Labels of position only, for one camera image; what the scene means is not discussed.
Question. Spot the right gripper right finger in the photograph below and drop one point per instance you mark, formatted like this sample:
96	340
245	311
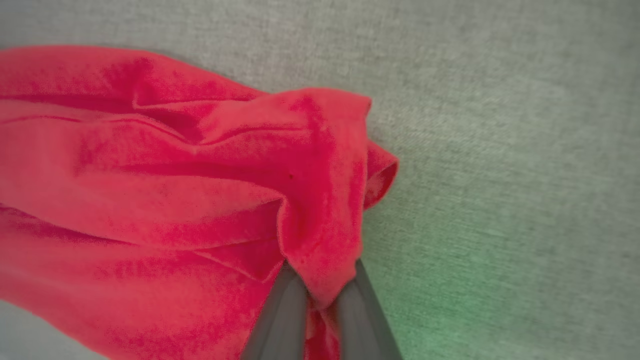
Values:
362	320

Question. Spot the grey fabric sofa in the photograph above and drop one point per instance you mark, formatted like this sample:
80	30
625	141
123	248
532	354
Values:
500	150

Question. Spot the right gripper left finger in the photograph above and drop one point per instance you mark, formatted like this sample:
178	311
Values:
282	320

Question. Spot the red and white basketball jersey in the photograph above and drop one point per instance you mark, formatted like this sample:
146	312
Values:
175	190

